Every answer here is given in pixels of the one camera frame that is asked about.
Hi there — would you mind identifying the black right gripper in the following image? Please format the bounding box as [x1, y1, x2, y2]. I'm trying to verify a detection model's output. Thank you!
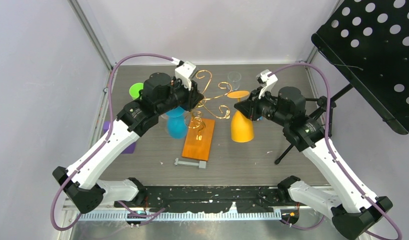
[235, 86, 290, 127]

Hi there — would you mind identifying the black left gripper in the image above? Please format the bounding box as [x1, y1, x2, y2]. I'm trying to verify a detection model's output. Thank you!
[157, 76, 205, 116]

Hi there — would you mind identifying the orange plastic wine glass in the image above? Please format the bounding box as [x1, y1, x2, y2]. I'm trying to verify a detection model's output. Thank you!
[227, 90, 254, 143]

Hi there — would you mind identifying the blue plastic wine glass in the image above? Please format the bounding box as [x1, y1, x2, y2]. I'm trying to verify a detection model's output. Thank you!
[166, 106, 188, 139]

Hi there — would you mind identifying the gold wire wine glass rack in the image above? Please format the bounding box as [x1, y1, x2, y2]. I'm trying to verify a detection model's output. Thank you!
[181, 81, 233, 162]

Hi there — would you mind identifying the green plastic wine glass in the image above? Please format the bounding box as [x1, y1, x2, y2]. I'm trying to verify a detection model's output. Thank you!
[128, 82, 144, 100]

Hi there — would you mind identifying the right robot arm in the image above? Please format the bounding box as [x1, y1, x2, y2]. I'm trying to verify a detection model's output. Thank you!
[234, 86, 393, 240]

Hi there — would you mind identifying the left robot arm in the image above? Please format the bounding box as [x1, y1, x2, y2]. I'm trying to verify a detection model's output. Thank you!
[52, 72, 204, 214]

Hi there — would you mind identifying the clear wine glass back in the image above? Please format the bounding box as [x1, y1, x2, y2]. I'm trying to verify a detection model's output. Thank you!
[227, 71, 242, 91]

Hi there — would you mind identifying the grey bolt tool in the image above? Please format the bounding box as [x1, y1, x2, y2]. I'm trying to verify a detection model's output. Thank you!
[174, 158, 207, 169]

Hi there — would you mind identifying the purple box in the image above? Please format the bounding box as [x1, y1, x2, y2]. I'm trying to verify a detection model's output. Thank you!
[102, 121, 136, 154]

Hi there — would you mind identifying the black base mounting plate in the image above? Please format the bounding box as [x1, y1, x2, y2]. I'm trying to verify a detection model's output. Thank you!
[123, 185, 298, 214]

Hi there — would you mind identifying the black perforated music stand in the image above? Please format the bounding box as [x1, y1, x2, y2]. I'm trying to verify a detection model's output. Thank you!
[274, 0, 409, 166]

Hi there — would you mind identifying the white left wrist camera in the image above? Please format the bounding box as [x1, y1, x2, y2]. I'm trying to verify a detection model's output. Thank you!
[171, 57, 198, 91]

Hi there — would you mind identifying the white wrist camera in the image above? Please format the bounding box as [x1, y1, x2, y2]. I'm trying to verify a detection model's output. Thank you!
[256, 69, 278, 99]
[171, 57, 198, 91]

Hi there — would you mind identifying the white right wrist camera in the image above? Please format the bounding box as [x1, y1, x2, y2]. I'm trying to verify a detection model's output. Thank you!
[256, 69, 278, 99]

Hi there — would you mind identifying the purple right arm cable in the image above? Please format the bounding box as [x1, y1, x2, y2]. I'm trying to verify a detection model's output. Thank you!
[267, 62, 403, 240]

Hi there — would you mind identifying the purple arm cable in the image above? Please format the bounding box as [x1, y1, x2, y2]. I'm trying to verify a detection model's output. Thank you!
[267, 62, 403, 240]
[50, 53, 177, 232]

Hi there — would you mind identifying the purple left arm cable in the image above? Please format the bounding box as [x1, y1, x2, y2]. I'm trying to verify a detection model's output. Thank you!
[50, 53, 177, 232]

